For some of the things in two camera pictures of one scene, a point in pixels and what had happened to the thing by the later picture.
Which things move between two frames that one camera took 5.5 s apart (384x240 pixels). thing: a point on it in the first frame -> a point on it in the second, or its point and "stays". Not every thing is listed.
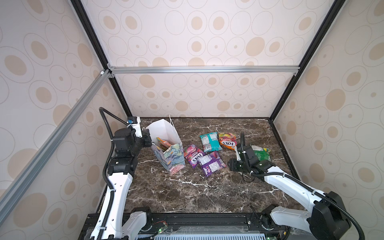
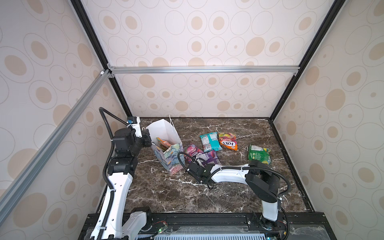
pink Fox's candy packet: (192, 154) stays
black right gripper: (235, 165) -> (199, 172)
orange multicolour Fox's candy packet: (164, 144) stays
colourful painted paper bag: (167, 150) stays
